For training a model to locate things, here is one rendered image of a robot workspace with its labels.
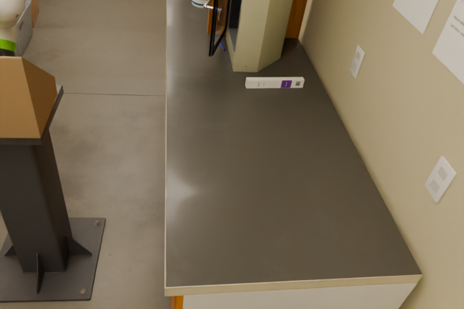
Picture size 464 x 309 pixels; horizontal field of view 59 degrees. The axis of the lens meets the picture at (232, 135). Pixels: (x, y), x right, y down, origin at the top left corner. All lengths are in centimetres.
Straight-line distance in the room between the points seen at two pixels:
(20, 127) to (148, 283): 106
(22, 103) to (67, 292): 107
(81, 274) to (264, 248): 125
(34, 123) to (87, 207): 112
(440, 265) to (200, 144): 81
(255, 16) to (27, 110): 93
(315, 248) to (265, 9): 99
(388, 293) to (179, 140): 81
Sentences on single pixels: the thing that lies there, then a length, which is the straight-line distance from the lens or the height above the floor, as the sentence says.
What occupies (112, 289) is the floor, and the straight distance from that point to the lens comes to 218.
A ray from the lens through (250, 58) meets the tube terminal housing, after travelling 184.
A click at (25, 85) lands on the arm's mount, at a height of 115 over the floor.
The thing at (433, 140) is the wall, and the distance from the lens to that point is 125.
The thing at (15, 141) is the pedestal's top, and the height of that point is 92.
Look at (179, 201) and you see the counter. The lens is 124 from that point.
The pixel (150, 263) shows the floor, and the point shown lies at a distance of 224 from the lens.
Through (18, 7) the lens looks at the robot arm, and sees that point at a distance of 143.
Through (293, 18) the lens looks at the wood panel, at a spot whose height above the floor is 105.
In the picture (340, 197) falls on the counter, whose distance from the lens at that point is 137.
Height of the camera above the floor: 188
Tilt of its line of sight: 39 degrees down
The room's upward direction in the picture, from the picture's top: 8 degrees clockwise
